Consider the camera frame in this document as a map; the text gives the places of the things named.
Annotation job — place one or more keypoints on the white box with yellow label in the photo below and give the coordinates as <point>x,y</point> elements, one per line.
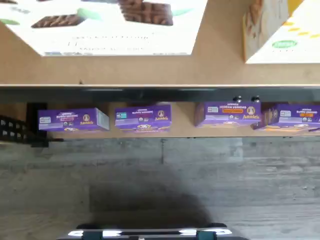
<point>287,45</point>

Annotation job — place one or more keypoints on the black robot base with lights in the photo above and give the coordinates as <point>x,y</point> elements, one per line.
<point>150,232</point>

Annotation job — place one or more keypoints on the purple Annie's snack box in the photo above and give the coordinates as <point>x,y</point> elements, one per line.
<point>72,118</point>
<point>225,115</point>
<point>142,117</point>
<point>292,117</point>

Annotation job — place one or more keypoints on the black metal shelf beam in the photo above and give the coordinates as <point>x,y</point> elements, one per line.
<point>100,95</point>

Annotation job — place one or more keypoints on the black shelf bolt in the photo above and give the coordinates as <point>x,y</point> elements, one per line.
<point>255,98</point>
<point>238,98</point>

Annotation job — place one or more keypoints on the white mint chocolate cracker box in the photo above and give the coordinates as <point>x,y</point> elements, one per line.
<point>112,37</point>

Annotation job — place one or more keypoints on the black perforated shelf post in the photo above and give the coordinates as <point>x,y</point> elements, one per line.
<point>37,135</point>

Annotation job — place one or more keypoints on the black perforated metal rail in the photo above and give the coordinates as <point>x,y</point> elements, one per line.
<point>12,127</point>

